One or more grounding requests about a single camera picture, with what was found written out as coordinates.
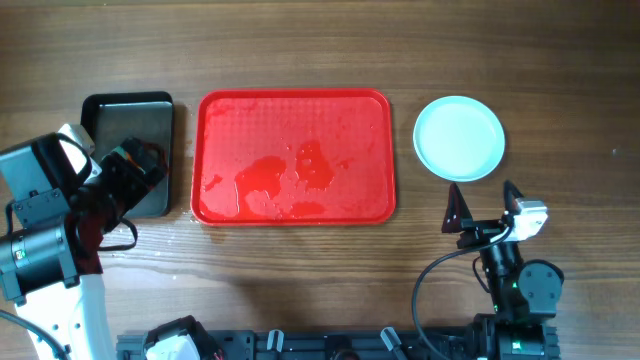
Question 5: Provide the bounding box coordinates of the orange green sponge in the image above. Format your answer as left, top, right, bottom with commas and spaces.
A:
113, 137, 169, 176

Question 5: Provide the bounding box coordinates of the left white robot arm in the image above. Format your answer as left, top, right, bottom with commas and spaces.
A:
1, 133, 168, 359

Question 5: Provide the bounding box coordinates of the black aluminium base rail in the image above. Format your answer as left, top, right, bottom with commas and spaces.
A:
116, 328, 561, 360

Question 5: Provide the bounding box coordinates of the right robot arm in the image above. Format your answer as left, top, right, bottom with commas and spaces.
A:
442, 181, 564, 360

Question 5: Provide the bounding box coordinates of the red plastic tray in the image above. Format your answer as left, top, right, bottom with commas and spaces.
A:
190, 88, 396, 226

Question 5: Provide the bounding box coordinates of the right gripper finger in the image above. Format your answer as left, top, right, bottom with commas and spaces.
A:
441, 183, 473, 233
503, 180, 524, 214

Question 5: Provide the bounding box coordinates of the light blue plate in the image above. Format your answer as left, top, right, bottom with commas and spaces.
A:
413, 96, 506, 182

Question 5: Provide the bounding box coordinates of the black water tray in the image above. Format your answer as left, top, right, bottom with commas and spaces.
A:
79, 90, 176, 219

